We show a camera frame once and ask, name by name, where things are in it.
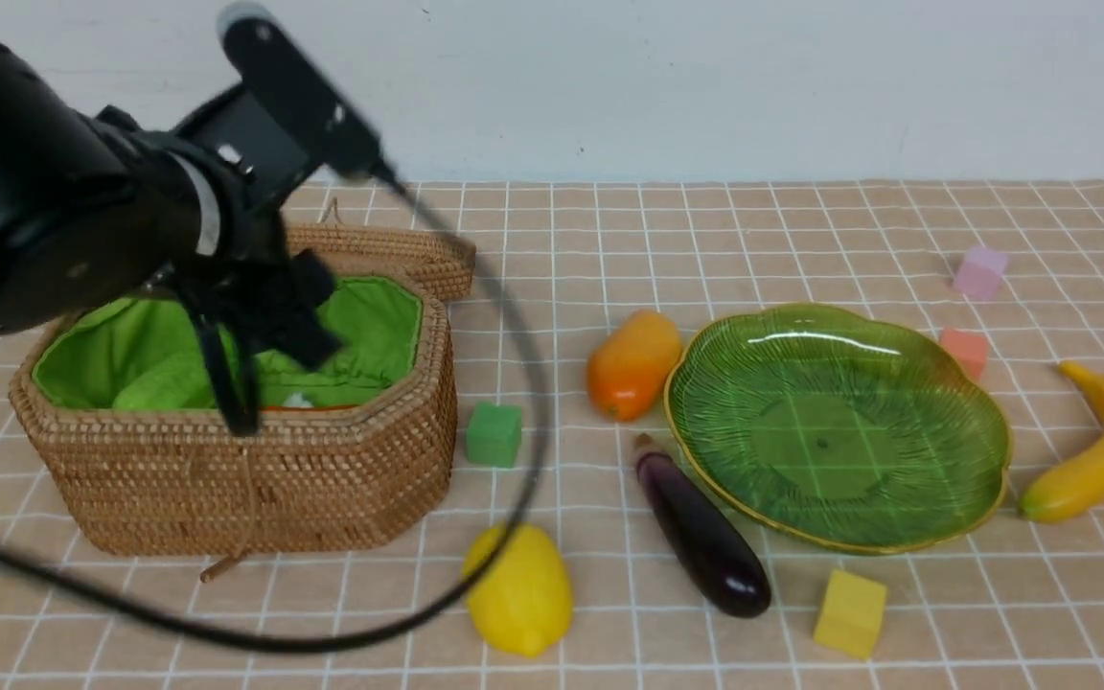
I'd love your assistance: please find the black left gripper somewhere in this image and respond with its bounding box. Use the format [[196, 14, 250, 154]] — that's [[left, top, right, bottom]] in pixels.
[[97, 84, 342, 437]]

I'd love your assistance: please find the orange plastic mango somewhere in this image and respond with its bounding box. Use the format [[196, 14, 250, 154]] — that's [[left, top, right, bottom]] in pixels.
[[586, 309, 682, 423]]

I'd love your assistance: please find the yellow plastic lemon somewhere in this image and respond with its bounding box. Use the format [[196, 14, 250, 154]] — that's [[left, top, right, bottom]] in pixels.
[[466, 523, 575, 656]]

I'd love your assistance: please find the dark purple plastic eggplant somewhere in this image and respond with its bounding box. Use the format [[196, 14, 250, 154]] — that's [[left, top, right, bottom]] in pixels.
[[631, 433, 772, 619]]

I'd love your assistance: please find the yellow plastic banana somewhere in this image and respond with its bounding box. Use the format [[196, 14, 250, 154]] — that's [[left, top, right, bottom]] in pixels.
[[1018, 359, 1104, 523]]

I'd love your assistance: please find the orange plastic carrot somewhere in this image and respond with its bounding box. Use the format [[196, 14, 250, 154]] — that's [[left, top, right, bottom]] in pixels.
[[261, 403, 359, 412]]

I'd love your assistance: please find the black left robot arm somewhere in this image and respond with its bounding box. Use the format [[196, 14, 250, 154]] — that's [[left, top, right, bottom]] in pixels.
[[0, 43, 342, 436]]

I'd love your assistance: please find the woven wicker basket green lining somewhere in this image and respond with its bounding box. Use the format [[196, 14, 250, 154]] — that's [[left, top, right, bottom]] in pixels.
[[9, 251, 458, 558]]

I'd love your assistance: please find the woven wicker basket lid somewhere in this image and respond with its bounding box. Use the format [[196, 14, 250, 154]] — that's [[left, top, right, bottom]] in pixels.
[[287, 202, 476, 302]]

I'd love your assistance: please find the green foam cube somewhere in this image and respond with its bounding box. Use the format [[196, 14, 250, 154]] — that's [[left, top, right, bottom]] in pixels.
[[466, 401, 524, 469]]

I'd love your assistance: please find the checkered beige tablecloth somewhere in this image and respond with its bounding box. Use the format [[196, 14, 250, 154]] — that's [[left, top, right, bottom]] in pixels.
[[0, 180, 1104, 689]]

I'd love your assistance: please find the green glass leaf plate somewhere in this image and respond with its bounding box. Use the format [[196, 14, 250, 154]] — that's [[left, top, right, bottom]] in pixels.
[[664, 302, 1013, 555]]

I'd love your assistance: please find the yellow foam cube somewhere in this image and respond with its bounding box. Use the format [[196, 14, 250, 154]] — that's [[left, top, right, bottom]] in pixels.
[[813, 569, 888, 660]]

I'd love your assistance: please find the red foam cube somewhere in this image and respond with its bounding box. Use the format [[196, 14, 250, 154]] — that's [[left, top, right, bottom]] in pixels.
[[940, 327, 990, 381]]

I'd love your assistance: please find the pink foam cube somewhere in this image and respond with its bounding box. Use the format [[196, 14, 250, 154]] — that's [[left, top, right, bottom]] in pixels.
[[952, 244, 1009, 302]]

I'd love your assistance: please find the black left camera cable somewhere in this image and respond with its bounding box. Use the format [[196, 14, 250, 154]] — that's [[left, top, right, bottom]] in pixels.
[[0, 161, 553, 655]]

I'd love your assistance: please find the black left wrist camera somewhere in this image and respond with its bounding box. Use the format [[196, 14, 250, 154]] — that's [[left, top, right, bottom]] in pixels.
[[216, 1, 388, 179]]

